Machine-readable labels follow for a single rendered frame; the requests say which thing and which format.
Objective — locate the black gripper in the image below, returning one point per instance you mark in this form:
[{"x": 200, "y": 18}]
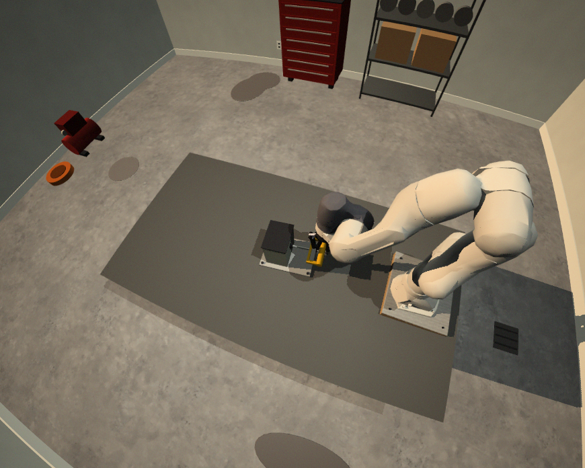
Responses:
[{"x": 312, "y": 237}]

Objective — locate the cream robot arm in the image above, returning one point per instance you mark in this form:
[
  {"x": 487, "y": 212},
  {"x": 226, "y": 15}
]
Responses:
[{"x": 500, "y": 195}]

